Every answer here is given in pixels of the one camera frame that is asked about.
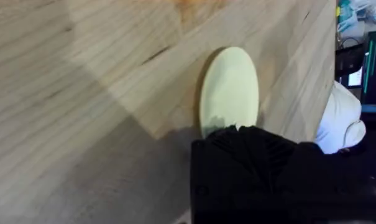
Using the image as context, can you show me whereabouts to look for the heap of clutter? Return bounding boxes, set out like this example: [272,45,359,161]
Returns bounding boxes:
[336,0,376,43]

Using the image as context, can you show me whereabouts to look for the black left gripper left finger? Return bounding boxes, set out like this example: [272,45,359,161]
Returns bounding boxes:
[205,124,271,191]

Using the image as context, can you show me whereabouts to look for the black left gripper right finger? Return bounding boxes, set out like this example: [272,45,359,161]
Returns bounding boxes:
[237,125,300,191]

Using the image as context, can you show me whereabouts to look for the pale yellow round plate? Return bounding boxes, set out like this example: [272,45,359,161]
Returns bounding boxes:
[198,46,260,139]

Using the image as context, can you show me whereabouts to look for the dark computer monitor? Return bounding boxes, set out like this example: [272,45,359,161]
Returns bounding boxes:
[360,30,376,106]

